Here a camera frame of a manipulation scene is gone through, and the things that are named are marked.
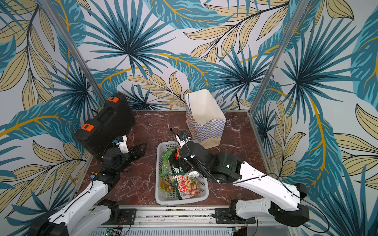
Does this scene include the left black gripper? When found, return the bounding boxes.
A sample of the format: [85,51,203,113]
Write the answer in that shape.
[116,142,148,173]

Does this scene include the large dark green condiment packet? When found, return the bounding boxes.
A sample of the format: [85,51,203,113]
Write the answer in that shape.
[168,149,200,200]

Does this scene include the blue checkered paper bag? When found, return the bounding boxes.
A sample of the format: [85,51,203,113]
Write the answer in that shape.
[184,89,226,149]

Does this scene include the white plastic perforated basket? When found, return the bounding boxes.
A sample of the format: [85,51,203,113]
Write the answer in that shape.
[155,141,209,205]

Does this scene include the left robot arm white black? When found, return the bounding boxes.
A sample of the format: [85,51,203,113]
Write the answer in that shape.
[27,143,147,236]

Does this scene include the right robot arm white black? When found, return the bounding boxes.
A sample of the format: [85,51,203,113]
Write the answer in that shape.
[179,141,310,227]

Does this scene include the orange brown condiment packet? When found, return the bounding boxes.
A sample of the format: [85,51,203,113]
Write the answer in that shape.
[159,177,174,194]

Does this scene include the black plastic tool case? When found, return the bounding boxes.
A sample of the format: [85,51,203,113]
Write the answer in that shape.
[74,92,135,159]

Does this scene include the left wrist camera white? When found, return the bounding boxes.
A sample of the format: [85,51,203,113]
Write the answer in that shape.
[113,135,129,153]

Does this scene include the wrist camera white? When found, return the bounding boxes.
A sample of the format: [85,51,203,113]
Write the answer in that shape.
[175,130,191,148]
[113,135,129,153]

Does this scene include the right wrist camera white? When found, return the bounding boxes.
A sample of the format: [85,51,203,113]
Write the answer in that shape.
[175,130,191,148]

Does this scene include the aluminium front rail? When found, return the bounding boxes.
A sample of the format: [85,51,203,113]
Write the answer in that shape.
[44,206,299,236]

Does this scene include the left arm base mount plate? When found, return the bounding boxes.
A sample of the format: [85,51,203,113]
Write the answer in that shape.
[101,208,137,226]

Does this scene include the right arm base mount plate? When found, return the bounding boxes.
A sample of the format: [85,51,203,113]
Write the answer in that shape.
[212,207,257,225]

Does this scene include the electronics board with cables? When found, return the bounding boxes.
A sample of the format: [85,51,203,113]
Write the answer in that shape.
[104,226,131,236]

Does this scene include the left aluminium corner post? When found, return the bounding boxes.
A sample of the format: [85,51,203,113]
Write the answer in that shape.
[39,0,107,105]

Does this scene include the aluminium corner post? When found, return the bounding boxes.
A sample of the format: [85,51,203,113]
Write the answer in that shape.
[39,0,107,105]
[249,0,310,117]

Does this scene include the right aluminium corner post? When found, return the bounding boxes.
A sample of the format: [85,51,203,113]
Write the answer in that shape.
[249,0,310,117]

